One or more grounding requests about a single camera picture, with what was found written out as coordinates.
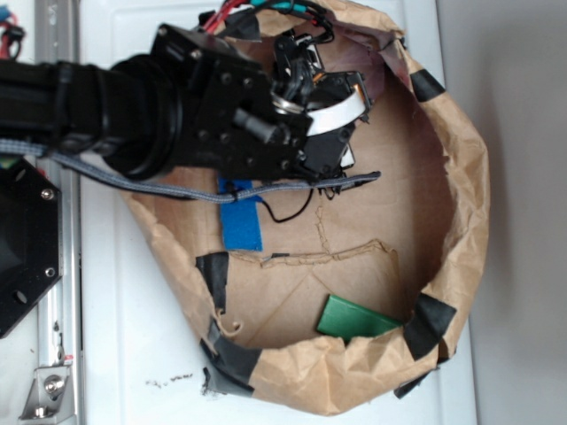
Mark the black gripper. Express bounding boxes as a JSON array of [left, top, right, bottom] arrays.
[[151, 24, 371, 181]]

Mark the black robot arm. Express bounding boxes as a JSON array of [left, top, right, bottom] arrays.
[[1, 25, 370, 181]]

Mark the blue sponge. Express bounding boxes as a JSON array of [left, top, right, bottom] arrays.
[[220, 196, 263, 251]]

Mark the brown paper bag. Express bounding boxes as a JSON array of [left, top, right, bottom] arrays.
[[124, 1, 490, 415]]

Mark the green rectangular block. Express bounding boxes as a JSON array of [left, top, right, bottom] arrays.
[[316, 295, 402, 342]]

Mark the black cable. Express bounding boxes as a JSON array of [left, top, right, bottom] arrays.
[[223, 179, 320, 224]]

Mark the red wire bundle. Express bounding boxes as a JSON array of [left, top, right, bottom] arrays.
[[197, 0, 249, 35]]

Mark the black octagonal mount plate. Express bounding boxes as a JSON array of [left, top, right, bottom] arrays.
[[1, 158, 60, 338]]

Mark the grey braided cable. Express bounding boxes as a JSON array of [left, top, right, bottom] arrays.
[[0, 136, 382, 205]]

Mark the aluminium frame rail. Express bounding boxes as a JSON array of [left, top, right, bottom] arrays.
[[28, 1, 84, 424]]

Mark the silver corner bracket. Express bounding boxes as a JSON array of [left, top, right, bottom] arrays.
[[18, 366, 75, 424]]

